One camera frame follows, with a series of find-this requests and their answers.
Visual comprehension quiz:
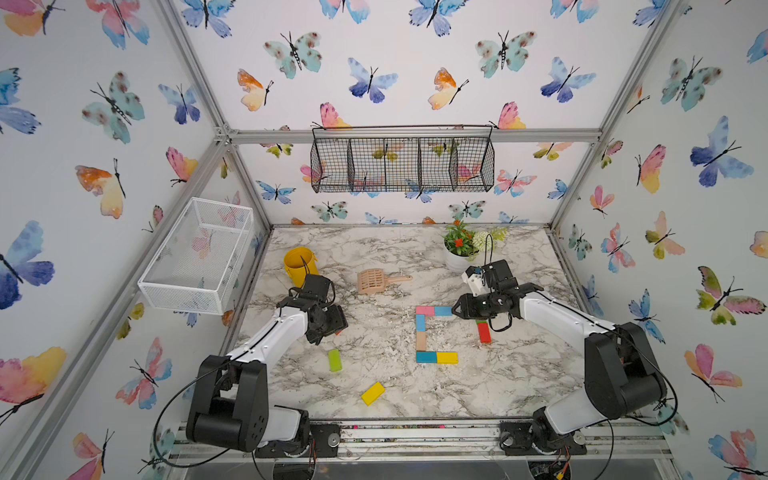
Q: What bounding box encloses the red building block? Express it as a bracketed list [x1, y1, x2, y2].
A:
[476, 321, 492, 344]

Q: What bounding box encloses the pink building block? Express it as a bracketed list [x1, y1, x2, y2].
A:
[416, 306, 435, 317]

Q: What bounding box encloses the small yellow building block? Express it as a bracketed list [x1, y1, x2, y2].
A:
[436, 352, 459, 365]

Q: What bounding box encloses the natural wood building block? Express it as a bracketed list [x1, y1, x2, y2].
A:
[416, 331, 427, 352]

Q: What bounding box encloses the teal building block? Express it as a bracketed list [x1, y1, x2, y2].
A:
[416, 351, 438, 364]

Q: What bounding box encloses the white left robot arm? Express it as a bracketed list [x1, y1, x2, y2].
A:
[186, 274, 348, 456]

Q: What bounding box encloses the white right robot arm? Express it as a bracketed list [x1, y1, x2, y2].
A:
[452, 260, 668, 439]

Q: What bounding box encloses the light green building block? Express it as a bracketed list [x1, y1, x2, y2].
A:
[328, 349, 343, 373]

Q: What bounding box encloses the yellow long building block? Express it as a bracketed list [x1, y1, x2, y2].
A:
[361, 382, 386, 406]

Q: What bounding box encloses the yellow cup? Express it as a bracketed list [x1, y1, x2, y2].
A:
[284, 247, 318, 287]

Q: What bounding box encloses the white flower pot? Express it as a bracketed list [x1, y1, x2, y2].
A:
[443, 249, 478, 274]

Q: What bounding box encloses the beige plastic slotted scoop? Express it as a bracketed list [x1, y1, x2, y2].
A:
[357, 269, 413, 295]

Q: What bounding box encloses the artificial green flower plant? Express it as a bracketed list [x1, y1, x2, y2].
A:
[443, 220, 507, 259]

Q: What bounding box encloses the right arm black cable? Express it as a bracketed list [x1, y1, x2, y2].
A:
[482, 233, 679, 480]

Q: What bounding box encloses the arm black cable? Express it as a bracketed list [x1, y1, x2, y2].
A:
[482, 233, 679, 480]
[151, 254, 337, 469]

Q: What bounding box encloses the white mesh wall basket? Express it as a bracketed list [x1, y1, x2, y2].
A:
[138, 197, 254, 315]

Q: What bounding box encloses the black wire wall basket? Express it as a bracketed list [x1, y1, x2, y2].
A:
[305, 125, 495, 194]

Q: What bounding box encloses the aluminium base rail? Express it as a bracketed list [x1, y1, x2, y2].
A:
[167, 418, 673, 463]

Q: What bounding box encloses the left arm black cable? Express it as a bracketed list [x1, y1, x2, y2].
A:
[151, 254, 337, 469]

